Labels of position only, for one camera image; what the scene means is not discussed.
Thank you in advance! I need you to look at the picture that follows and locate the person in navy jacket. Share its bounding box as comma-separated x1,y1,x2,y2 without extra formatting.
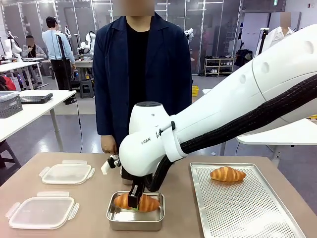
93,0,194,154

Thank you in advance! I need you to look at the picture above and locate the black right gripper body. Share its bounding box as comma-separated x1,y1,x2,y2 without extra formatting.
123,173,151,186

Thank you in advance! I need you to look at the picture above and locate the black flat tray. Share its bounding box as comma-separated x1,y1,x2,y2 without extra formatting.
19,93,53,104

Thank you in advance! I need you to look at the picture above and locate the red cloth item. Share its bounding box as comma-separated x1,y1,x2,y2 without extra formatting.
0,75,17,91

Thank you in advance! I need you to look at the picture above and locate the wooden shoe rack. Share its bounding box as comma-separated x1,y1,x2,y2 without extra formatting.
204,57,235,77

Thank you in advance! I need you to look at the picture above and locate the grey plastic basket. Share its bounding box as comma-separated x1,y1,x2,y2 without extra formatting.
0,91,23,119

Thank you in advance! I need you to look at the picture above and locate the black stool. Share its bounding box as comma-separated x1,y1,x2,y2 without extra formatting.
0,141,22,185

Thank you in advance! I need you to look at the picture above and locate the black tripod stand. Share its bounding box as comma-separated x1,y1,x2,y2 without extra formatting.
56,34,82,102

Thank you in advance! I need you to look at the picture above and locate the person's right forearm navy sleeve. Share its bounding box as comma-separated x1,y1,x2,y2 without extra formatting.
95,94,117,137

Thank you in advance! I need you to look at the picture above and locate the rectangular stainless steel container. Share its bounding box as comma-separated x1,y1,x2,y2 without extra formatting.
106,190,166,231
120,167,133,186

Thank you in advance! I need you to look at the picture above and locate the white table with rounded corner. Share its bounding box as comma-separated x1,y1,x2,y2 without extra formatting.
202,88,317,159

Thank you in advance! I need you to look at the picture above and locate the grey step stool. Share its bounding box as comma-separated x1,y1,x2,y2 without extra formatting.
79,80,95,99

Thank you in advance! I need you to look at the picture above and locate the white background work table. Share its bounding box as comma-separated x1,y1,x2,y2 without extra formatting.
0,57,49,91

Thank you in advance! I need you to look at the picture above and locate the black light stand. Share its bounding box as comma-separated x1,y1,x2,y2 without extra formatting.
260,27,270,48

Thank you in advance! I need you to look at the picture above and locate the black floor cable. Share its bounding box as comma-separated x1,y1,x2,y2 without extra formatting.
74,99,84,152

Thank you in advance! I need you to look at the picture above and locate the white table with basket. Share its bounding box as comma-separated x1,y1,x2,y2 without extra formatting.
0,89,77,152

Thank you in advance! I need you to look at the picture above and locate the person's right hand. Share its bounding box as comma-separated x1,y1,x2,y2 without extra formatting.
101,135,117,154

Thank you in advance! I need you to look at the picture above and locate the clear plastic clip lid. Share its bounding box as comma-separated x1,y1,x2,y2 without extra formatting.
5,191,80,230
39,160,96,185

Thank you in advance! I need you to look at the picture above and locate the golden brown croissant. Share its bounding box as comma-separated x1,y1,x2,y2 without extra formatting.
210,166,246,183
113,193,161,213

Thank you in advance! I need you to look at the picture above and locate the seated person in grey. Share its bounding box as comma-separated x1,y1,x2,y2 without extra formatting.
21,35,47,59

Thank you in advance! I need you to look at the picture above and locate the mannequin with white shirt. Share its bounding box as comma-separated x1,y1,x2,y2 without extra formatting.
255,11,295,54

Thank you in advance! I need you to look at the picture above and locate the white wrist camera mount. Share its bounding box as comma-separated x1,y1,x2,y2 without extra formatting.
101,153,122,176

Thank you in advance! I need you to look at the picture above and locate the black bag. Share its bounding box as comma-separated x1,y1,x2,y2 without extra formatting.
236,49,253,69

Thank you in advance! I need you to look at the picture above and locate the person's left forearm navy sleeve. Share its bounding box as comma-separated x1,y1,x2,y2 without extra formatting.
173,81,193,116

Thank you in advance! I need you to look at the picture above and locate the man in light blue shirt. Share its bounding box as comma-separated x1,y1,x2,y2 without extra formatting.
41,16,76,100

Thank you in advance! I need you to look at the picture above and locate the perforated metal baking tray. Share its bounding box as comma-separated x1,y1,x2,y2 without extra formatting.
190,162,308,238

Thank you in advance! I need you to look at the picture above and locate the black braided cable bundle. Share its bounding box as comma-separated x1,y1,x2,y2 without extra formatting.
148,74,317,193

